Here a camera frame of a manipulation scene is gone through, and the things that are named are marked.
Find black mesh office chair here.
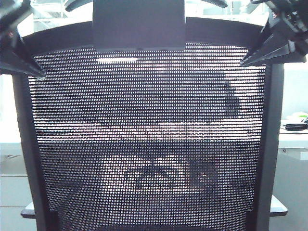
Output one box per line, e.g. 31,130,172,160
12,0,288,231

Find white drawer pedestal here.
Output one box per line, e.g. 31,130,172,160
0,174,39,231

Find white drawer cabinet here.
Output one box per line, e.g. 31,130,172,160
276,154,308,212

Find black zip pouch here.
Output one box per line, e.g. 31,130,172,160
283,122,308,132

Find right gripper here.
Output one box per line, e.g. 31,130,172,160
240,0,308,67

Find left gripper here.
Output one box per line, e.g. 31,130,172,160
0,0,47,78

